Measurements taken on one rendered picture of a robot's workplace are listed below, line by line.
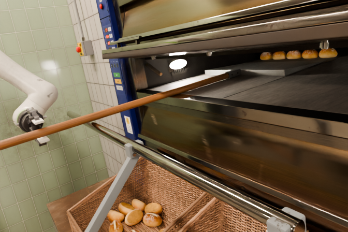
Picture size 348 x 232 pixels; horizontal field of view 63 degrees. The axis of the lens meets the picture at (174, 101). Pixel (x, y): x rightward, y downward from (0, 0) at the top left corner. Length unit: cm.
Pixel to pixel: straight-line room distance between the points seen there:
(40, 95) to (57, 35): 105
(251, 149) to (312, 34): 51
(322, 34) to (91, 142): 214
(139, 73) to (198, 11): 67
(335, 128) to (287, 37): 28
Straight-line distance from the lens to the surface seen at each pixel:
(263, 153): 96
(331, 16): 57
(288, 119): 84
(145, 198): 166
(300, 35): 59
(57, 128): 109
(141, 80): 158
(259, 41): 65
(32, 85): 140
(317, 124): 80
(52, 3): 240
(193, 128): 121
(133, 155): 79
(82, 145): 246
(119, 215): 152
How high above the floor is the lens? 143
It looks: 13 degrees down
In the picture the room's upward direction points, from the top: 10 degrees counter-clockwise
